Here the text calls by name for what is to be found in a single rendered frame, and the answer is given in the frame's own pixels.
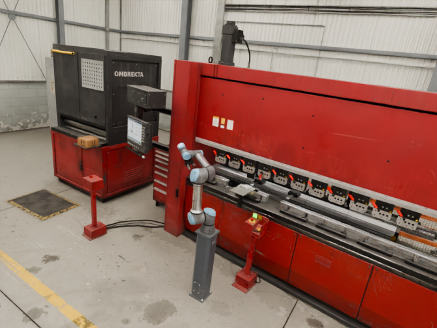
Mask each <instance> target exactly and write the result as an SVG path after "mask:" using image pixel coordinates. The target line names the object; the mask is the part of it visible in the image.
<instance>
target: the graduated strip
mask: <svg viewBox="0 0 437 328"><path fill-rule="evenodd" d="M195 139H197V140H199V141H203V142H206V143H209V144H213V145H216V146H219V147H222V148H226V149H228V150H232V151H234V152H238V153H241V154H244V155H248V156H251V157H254V158H258V159H261V160H263V161H267V162H270V163H274V164H276V165H280V166H283V167H286V168H288V169H293V170H295V171H299V172H303V173H305V174H309V175H311V176H315V177H318V178H321V179H324V180H328V181H330V182H334V183H337V184H340V185H344V186H347V187H350V188H353V189H357V190H359V191H363V192H365V193H369V194H372V195H375V196H378V197H382V198H385V199H388V200H392V201H394V202H398V203H401V204H404V205H407V206H411V207H413V208H417V209H419V210H423V211H426V212H429V213H433V214H436V215H437V211H436V210H432V209H429V208H426V207H422V206H419V205H417V204H412V203H410V202H406V201H403V200H400V199H397V198H393V197H389V196H387V195H383V194H380V193H377V192H374V191H370V190H368V189H364V188H361V187H358V186H355V185H351V184H347V183H345V182H341V181H338V180H335V179H332V178H328V177H326V176H321V175H319V174H315V173H312V172H309V171H305V170H302V169H299V168H296V167H292V166H290V165H286V164H283V163H279V162H277V161H273V160H270V159H267V158H264V157H260V156H257V155H254V154H250V153H248V152H243V151H241V150H237V149H234V148H231V147H228V146H224V145H222V144H218V143H214V142H211V141H208V140H205V139H201V138H199V137H196V138H195Z"/></svg>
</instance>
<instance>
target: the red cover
mask: <svg viewBox="0 0 437 328"><path fill-rule="evenodd" d="M200 75H206V76H211V77H219V78H223V79H231V80H236V81H244V82H248V83H256V84H260V85H268V86H273V87H280V88H285V89H293V90H300V91H305V92H312V93H317V94H325V95H329V96H337V97H342V98H350V99H354V100H361V101H367V102H374V103H382V104H387V105H394V106H398V107H406V108H411V109H418V110H423V111H430V112H435V113H437V93H435V92H425V91H420V90H410V89H400V88H395V87H385V86H380V85H370V84H365V83H355V82H350V81H340V80H335V79H325V78H320V77H310V76H305V75H295V74H286V73H280V72H271V71H265V70H256V69H250V68H241V67H235V66H226V65H220V64H211V63H204V62H202V63H201V70H200Z"/></svg>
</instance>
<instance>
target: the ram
mask: <svg viewBox="0 0 437 328"><path fill-rule="evenodd" d="M213 116H217V117H219V120H218V127H217V126H213ZM222 118H225V123H224V124H221V120H222ZM228 120H233V131H232V130H228V129H227V123H228ZM220 125H224V128H221V127H220ZM196 137H199V138H201V139H205V140H208V141H211V142H214V143H218V144H222V145H224V146H228V147H231V148H234V149H237V150H241V151H243V152H248V153H250V154H254V155H257V156H260V157H264V158H267V159H270V160H273V161H277V162H279V163H283V164H286V165H290V166H292V167H296V168H299V169H302V170H305V171H309V172H312V173H315V174H319V175H321V176H326V177H328V178H332V179H335V180H338V181H341V182H345V183H347V184H351V185H355V186H358V187H361V188H364V189H368V190H370V191H374V192H377V193H380V194H383V195H387V196H389V197H393V198H397V199H400V200H403V201H406V202H410V203H412V204H417V205H419V206H422V207H426V208H429V209H432V210H436V211H437V115H435V114H431V113H423V112H419V111H411V110H407V109H400V108H394V107H387V106H383V105H375V104H371V103H363V102H356V101H351V100H344V99H339V98H331V97H327V96H320V95H315V94H307V93H303V92H295V91H291V90H283V89H276V88H271V87H264V86H259V85H251V84H247V83H240V82H235V81H227V80H223V79H215V78H211V77H201V80H200V95H199V102H198V116H197V124H196ZM195 141H196V142H199V143H202V144H206V145H208V146H212V147H215V148H218V149H221V150H224V151H227V152H231V153H233V154H237V155H239V156H243V157H247V158H249V159H253V160H255V161H259V162H262V163H265V164H268V165H272V166H274V167H278V168H280V169H283V170H286V171H290V172H294V173H296V174H299V175H303V176H306V177H308V178H312V179H314V180H318V181H321V182H324V183H327V184H330V185H334V186H337V187H340V188H343V189H347V190H349V191H353V192H355V193H359V194H361V195H365V196H368V197H371V198H375V199H378V200H381V201H384V202H387V203H390V204H394V205H396V206H400V207H402V208H406V209H409V210H412V211H415V212H418V213H422V214H425V215H428V216H431V217H434V218H437V215H436V214H433V213H429V212H426V211H423V210H419V209H417V208H413V207H411V206H407V205H404V204H401V203H398V202H394V201H392V200H388V199H385V198H382V197H378V196H375V195H372V194H369V193H365V192H363V191H359V190H357V189H353V188H350V187H347V186H344V185H340V184H337V183H334V182H330V181H328V180H324V179H321V178H318V177H315V176H311V175H309V174H305V173H303V172H299V171H295V170H293V169H288V168H286V167H283V166H280V165H276V164H274V163H270V162H267V161H263V160H261V159H258V158H254V157H251V156H248V155H244V154H241V153H238V152H234V151H232V150H228V149H226V148H222V147H219V146H216V145H213V144H209V143H206V142H203V141H199V140H197V139H195Z"/></svg>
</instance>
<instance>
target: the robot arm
mask: <svg viewBox="0 0 437 328"><path fill-rule="evenodd" d="M178 149H179V151H180V153H181V155H182V158H183V159H184V160H185V166H186V167H187V168H188V169H189V170H190V169H191V168H190V165H192V164H193V165H194V166H195V164H194V163H195V162H194V160H193V159H192V157H195V158H196V159H197V160H198V162H199V164H201V166H202V169H193V170H192V171H191V173H190V180H191V182H192V183H193V196H192V209H191V210H190V212H189V213H188V220H189V222H190V224H191V225H197V224H202V225H201V227H200V232H201V233H202V234H205V235H212V234H214V233H215V216H216V212H215V210H214V209H211V208H204V210H202V209H201V208H202V190H203V185H204V184H205V181H208V180H211V179H213V178H214V176H215V169H214V167H213V166H212V165H210V164H209V163H208V161H207V160H206V158H205V157H204V153H203V151H202V150H187V149H186V147H185V145H184V144H183V143H180V144H178Z"/></svg>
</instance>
